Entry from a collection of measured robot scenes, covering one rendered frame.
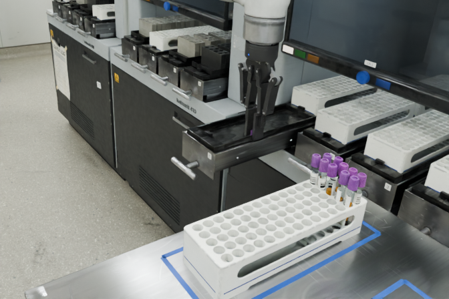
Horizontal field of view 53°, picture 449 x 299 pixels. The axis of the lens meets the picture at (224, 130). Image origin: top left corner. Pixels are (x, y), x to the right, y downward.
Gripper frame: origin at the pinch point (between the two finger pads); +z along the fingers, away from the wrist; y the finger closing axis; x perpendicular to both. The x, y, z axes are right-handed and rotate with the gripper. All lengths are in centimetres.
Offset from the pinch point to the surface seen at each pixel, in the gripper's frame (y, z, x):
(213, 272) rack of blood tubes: -36, -2, 39
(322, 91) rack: 3.4, -1.9, -27.8
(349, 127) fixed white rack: -15.7, -1.8, -15.8
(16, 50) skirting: 355, 77, -27
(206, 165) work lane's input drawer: 0.7, 8.0, 13.3
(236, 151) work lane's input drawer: -2.2, 4.6, 6.9
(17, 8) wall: 355, 39, -33
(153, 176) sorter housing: 72, 57, -11
